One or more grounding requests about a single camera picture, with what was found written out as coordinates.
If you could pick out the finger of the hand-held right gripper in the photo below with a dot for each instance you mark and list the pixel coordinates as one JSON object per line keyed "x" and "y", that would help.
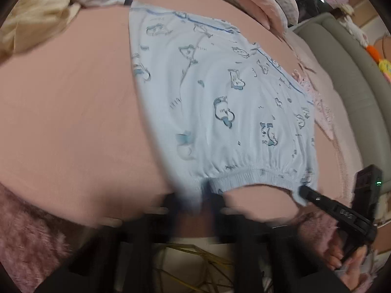
{"x": 320, "y": 203}

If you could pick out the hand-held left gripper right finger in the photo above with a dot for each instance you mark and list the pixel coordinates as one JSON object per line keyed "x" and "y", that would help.
{"x": 218, "y": 219}

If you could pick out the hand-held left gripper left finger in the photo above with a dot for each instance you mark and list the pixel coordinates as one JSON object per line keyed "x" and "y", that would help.
{"x": 171, "y": 219}

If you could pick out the light blue printed pajama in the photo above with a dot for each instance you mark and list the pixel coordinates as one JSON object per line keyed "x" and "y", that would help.
{"x": 213, "y": 97}

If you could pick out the person's right hand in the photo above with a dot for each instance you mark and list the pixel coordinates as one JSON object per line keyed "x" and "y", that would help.
{"x": 336, "y": 253}

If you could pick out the pink printed garment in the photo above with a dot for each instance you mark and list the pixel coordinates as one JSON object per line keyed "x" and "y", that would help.
{"x": 308, "y": 88}

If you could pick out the grey-green padded headboard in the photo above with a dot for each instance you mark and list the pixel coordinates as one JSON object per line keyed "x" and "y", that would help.
{"x": 351, "y": 82}

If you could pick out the pink fuzzy robe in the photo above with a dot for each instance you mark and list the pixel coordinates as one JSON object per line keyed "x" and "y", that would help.
{"x": 30, "y": 235}

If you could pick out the pink bed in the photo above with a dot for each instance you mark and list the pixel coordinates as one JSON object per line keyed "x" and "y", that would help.
{"x": 76, "y": 113}

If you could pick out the yellow plush toy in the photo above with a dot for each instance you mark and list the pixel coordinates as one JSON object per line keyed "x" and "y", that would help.
{"x": 385, "y": 66}

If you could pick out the orange plush toy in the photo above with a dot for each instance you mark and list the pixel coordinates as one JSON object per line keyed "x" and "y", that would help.
{"x": 374, "y": 52}

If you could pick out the white plush toy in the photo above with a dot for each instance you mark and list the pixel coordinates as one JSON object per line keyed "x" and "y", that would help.
{"x": 354, "y": 30}

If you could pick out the floral printed blanket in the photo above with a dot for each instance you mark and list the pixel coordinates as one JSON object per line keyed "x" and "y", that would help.
{"x": 287, "y": 9}

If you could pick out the pink quilt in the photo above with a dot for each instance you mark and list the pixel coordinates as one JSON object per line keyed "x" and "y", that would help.
{"x": 259, "y": 3}

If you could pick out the cream yellow garment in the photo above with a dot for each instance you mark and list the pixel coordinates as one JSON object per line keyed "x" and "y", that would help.
{"x": 36, "y": 18}

